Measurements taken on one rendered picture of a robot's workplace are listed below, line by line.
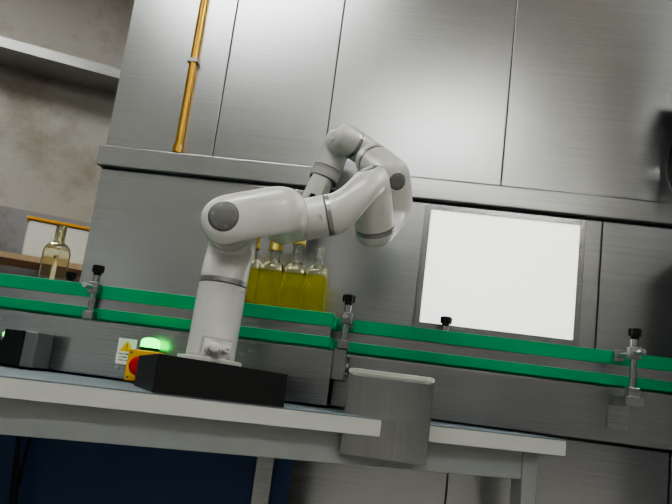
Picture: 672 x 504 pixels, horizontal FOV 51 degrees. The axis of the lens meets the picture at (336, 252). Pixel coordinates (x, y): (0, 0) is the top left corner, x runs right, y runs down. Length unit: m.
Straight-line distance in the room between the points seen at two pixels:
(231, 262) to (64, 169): 3.41
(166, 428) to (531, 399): 0.85
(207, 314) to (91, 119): 3.56
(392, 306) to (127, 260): 0.75
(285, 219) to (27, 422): 0.56
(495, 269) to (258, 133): 0.77
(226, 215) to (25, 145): 3.52
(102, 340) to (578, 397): 1.11
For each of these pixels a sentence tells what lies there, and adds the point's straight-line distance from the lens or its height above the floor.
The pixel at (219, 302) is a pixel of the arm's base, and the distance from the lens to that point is 1.38.
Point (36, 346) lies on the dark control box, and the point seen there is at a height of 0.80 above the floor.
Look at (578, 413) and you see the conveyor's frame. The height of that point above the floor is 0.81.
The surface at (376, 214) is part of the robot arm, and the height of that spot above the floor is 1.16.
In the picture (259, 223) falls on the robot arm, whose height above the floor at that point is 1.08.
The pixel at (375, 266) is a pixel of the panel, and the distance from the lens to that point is 1.92.
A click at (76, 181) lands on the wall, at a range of 4.74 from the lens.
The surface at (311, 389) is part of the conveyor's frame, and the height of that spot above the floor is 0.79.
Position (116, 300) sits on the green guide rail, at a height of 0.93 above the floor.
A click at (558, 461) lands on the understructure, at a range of 1.98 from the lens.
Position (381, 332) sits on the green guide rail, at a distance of 1.74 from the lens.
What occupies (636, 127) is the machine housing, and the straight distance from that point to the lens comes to 2.17.
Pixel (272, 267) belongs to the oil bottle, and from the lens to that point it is 1.79.
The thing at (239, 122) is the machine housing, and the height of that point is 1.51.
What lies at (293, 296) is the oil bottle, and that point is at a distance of 1.78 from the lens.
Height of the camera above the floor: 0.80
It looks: 11 degrees up
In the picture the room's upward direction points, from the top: 7 degrees clockwise
